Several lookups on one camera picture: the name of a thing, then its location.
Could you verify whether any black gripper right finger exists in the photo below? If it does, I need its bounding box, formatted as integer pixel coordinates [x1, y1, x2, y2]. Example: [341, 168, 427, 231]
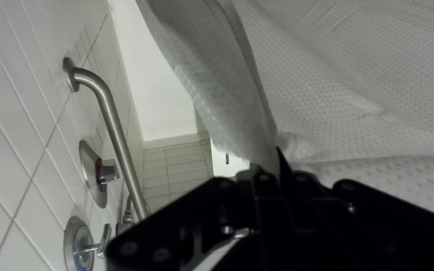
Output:
[278, 147, 434, 271]

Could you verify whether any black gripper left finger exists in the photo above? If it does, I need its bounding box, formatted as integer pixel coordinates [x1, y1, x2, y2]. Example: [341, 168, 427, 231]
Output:
[103, 145, 284, 271]

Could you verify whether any white shower curtain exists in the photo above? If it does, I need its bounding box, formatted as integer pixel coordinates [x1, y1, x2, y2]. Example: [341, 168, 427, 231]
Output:
[136, 0, 434, 222]

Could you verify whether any small chrome diverter knob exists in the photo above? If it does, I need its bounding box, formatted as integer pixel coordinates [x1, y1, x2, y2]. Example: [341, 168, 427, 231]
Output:
[121, 194, 139, 225]

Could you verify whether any oval chrome shower valve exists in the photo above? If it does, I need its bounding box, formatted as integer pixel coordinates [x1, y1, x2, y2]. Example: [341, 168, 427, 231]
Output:
[79, 138, 123, 209]

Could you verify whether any round chrome shower valve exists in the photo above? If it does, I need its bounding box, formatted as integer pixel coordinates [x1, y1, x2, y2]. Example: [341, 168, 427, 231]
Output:
[62, 215, 114, 271]

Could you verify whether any long steel grab bar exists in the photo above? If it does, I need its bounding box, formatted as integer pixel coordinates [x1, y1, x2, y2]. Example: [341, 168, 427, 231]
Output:
[62, 55, 151, 222]

